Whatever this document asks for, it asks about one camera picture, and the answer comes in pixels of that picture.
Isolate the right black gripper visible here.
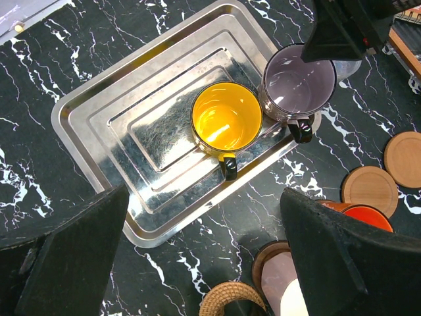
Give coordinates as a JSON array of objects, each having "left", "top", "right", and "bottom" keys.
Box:
[{"left": 301, "top": 0, "right": 408, "bottom": 63}]

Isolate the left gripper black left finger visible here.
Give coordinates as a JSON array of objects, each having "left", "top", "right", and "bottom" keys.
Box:
[{"left": 1, "top": 184, "right": 129, "bottom": 315}]

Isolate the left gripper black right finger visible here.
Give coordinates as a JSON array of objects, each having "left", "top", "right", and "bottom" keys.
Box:
[{"left": 280, "top": 188, "right": 420, "bottom": 315}]

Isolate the orange red mug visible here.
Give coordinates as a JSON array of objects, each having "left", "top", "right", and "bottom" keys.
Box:
[{"left": 318, "top": 199, "right": 394, "bottom": 232}]

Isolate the pink mug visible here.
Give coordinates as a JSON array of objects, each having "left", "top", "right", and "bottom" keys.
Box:
[{"left": 261, "top": 251, "right": 309, "bottom": 316}]

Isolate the dark brown wooden coaster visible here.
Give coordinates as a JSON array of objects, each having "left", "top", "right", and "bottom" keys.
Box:
[{"left": 251, "top": 240, "right": 290, "bottom": 294}]

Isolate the light brown wooden coaster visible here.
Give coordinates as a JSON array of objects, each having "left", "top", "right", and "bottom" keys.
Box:
[{"left": 341, "top": 166, "right": 399, "bottom": 218}]

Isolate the lilac mug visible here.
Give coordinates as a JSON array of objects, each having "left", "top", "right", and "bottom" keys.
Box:
[{"left": 258, "top": 43, "right": 337, "bottom": 144}]

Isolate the yellow mug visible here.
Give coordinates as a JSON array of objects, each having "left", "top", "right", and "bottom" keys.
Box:
[{"left": 189, "top": 81, "right": 264, "bottom": 181}]

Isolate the silver metal tray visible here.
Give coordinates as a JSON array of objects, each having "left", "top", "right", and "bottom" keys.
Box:
[{"left": 51, "top": 1, "right": 296, "bottom": 248}]

